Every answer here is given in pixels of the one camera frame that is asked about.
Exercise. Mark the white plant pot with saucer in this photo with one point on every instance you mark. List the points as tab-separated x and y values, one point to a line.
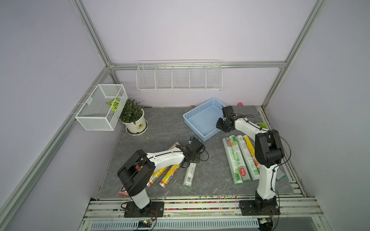
137	128

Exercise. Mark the white wire box basket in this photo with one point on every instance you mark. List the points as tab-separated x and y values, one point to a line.
103	107

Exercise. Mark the light blue plastic basket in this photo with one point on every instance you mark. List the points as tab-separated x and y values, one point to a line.
203	118

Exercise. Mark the white green wrap roll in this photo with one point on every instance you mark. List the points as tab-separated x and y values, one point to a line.
234	169
189	176
252	169

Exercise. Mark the white wrap roll red label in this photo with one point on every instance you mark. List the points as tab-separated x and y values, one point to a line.
239	159

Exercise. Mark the white wire wall shelf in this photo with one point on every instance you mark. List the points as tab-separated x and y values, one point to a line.
179	75

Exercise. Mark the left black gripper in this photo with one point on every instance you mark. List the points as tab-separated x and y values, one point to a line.
197	158

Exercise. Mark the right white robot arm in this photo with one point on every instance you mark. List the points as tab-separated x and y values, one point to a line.
269	150

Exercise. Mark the yellow wrap roll left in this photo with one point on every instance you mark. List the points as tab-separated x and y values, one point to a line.
156	175

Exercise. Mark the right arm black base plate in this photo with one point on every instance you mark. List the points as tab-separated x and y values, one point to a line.
259	207

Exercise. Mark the green rubber glove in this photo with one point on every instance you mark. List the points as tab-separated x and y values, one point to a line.
280	175

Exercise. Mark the green leafy plant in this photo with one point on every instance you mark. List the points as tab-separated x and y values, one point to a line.
131	112

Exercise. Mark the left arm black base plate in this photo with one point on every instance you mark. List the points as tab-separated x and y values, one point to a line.
153	209

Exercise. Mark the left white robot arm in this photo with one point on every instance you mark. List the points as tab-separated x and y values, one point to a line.
137	170

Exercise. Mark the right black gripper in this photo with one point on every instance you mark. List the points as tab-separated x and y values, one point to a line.
218	124

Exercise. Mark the small succulent in white pot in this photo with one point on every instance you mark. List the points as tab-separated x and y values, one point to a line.
262	126

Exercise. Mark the yellow plastic wrap roll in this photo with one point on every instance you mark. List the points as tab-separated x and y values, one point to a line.
252	151

